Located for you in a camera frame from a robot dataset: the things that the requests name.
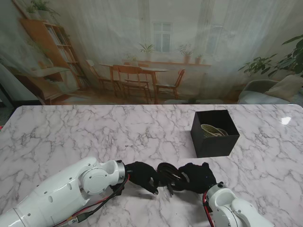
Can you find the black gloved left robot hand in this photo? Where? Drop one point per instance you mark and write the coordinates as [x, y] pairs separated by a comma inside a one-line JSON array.
[[142, 175]]

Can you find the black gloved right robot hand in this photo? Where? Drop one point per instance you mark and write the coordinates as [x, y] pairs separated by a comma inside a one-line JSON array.
[[198, 178]]

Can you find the dark brown braided belt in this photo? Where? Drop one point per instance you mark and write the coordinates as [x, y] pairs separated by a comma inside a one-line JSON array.
[[168, 172]]

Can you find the beige braided belt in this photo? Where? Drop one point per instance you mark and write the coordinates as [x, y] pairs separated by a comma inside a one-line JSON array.
[[223, 132], [209, 130]]

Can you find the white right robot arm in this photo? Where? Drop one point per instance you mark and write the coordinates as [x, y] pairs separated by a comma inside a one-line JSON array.
[[229, 208]]

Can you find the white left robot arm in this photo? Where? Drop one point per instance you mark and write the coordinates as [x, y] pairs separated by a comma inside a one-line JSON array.
[[64, 191]]

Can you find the black belt storage box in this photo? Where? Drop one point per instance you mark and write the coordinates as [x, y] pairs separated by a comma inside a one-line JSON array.
[[213, 144]]

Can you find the printed room scene backdrop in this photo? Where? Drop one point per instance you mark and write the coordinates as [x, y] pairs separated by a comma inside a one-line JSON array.
[[151, 47]]

